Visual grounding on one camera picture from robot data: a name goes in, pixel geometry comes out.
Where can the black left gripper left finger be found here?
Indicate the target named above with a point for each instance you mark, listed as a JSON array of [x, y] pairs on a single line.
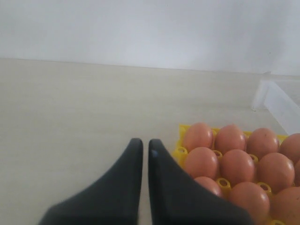
[[111, 200]]

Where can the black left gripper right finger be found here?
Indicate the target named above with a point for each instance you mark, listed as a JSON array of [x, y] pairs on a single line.
[[176, 199]]

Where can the brown egg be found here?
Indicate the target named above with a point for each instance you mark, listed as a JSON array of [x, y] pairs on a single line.
[[210, 185], [230, 137], [237, 166], [200, 162], [253, 199], [297, 174], [285, 206], [277, 171], [261, 142], [290, 147], [198, 135]]

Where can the yellow plastic egg tray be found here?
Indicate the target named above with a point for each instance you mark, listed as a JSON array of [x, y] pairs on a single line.
[[180, 153]]

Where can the clear plastic bin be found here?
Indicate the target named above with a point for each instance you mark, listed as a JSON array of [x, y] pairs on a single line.
[[281, 97]]

